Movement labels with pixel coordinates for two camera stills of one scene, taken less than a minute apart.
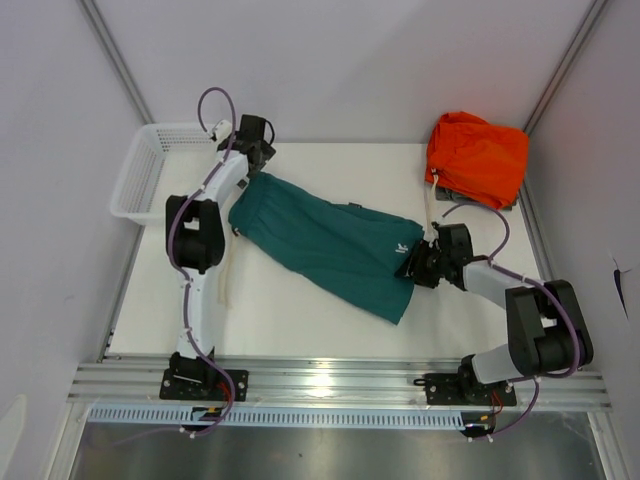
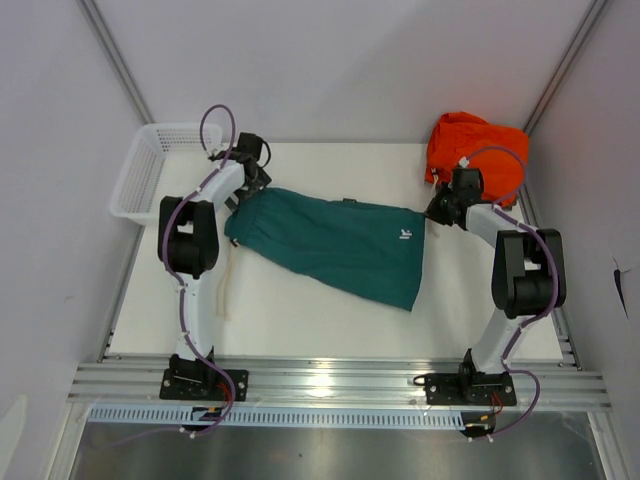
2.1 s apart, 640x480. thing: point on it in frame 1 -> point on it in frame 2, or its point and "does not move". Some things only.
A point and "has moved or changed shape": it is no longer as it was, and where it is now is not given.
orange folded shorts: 477,159 does not move
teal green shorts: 347,249 has moved or changed shape
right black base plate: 456,389 does not move
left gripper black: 267,154 -> 261,182
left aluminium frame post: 108,42 does not move
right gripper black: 413,267 -> 432,211
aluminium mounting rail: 274,385 does not move
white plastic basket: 162,160 does not move
